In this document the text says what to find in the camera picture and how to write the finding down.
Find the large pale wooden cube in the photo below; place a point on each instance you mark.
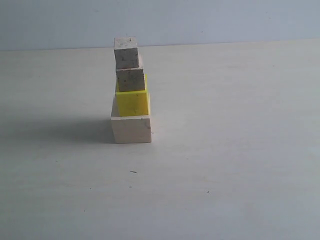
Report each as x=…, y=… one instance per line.
x=131, y=129

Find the yellow cube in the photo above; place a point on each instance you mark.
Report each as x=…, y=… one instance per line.
x=133, y=103

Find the medium wooden cube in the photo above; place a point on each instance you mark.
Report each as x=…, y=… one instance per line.
x=131, y=79

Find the small pale wooden cube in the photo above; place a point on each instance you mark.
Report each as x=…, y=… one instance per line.
x=126, y=52

